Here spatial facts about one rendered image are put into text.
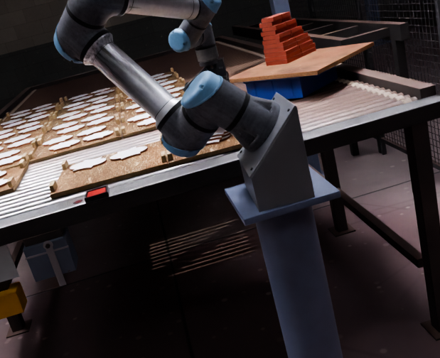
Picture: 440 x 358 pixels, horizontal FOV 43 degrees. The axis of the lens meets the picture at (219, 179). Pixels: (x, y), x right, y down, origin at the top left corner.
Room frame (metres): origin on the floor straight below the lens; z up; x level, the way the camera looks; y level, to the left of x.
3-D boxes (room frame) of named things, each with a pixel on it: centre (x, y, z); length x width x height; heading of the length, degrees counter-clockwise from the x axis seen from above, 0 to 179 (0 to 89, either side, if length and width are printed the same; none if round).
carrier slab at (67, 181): (1.99, 0.37, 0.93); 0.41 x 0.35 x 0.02; 92
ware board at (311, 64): (2.58, -0.49, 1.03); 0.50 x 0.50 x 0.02; 44
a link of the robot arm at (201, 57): (1.99, -0.07, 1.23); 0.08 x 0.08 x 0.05
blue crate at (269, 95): (2.54, -0.43, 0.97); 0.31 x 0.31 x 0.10; 44
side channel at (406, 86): (3.90, -0.58, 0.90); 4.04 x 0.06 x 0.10; 6
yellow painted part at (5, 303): (1.67, 0.77, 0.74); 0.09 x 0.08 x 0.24; 96
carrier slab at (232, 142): (2.00, -0.05, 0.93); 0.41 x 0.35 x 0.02; 92
